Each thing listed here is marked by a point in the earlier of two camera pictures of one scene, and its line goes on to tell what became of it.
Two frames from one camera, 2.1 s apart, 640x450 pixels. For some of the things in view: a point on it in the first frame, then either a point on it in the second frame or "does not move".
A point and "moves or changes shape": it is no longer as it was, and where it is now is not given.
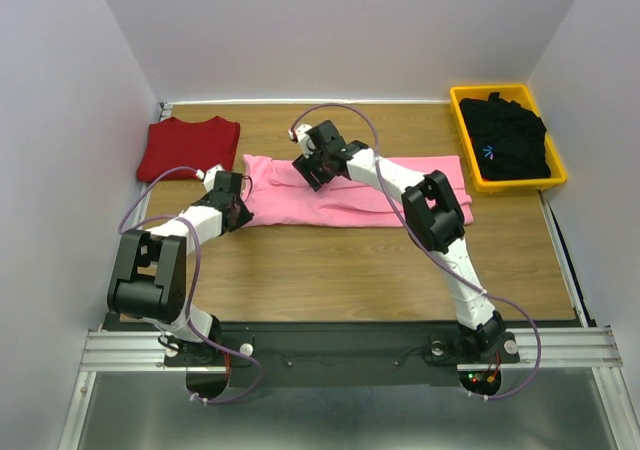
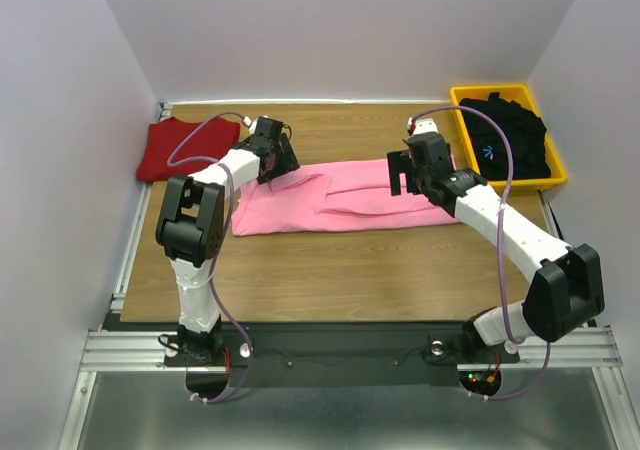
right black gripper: (307, 165) → (400, 161)
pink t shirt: (279, 195) moves or changes shape
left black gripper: (245, 215) → (288, 161)
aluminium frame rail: (596, 349) does not move
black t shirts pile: (509, 139) does not move
